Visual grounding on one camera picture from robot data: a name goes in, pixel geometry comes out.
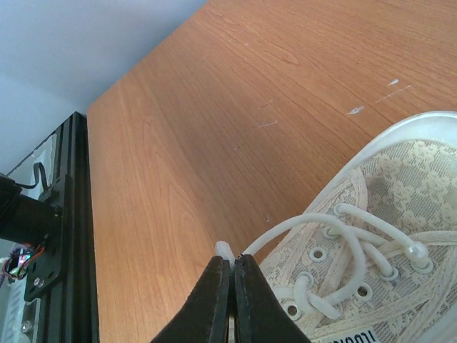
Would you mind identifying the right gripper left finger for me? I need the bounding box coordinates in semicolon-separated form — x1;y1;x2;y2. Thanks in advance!
152;256;231;342

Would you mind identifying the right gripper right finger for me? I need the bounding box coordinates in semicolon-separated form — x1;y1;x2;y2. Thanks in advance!
233;254;309;343

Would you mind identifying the white lace sneaker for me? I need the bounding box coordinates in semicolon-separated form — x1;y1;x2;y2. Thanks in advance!
246;111;456;342

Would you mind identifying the green lit circuit board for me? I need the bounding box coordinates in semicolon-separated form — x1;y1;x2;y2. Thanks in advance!
1;244;45;285

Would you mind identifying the black aluminium frame rail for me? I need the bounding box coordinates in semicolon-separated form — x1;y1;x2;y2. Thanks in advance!
24;112;99;342

